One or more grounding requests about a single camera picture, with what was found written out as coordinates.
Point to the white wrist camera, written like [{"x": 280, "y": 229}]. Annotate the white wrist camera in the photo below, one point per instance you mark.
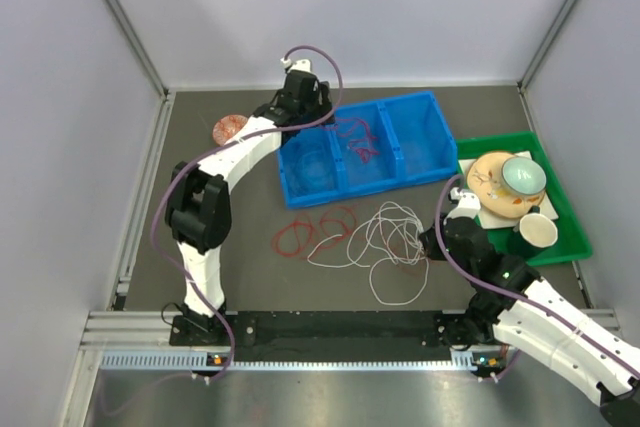
[
  {"x": 466, "y": 204},
  {"x": 302, "y": 65}
]

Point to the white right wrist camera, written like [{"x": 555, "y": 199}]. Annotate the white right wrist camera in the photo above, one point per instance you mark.
[{"x": 466, "y": 204}]

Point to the white cup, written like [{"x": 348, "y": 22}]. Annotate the white cup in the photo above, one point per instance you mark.
[{"x": 532, "y": 234}]

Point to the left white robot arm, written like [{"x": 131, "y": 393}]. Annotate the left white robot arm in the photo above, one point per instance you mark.
[{"x": 198, "y": 212}]

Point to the aluminium frame right post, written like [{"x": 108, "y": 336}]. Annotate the aluminium frame right post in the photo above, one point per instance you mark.
[{"x": 560, "y": 19}]

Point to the aluminium frame post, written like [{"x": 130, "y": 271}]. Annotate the aluminium frame post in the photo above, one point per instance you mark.
[
  {"x": 560, "y": 19},
  {"x": 136, "y": 46}
]

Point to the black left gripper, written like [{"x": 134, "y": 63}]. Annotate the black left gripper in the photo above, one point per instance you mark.
[{"x": 324, "y": 99}]

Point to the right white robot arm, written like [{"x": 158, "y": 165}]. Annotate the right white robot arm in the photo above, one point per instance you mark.
[{"x": 514, "y": 304}]

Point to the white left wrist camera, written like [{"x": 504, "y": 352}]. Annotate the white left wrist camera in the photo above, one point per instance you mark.
[{"x": 302, "y": 65}]

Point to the blue three-compartment bin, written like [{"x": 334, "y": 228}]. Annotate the blue three-compartment bin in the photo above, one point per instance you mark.
[{"x": 372, "y": 147}]

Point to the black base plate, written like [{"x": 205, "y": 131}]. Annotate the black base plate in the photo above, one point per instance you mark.
[{"x": 347, "y": 336}]

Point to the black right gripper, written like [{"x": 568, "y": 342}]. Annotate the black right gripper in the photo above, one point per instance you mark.
[{"x": 429, "y": 243}]

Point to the light green bowl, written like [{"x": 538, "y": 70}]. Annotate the light green bowl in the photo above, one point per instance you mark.
[{"x": 523, "y": 176}]

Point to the tan patterned plate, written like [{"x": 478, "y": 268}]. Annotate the tan patterned plate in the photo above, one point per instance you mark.
[{"x": 507, "y": 185}]

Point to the aluminium frame left post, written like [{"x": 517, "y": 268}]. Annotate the aluminium frame left post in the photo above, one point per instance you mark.
[{"x": 136, "y": 46}]

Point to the red patterned small plate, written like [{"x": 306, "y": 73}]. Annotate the red patterned small plate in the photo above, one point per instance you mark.
[{"x": 227, "y": 127}]

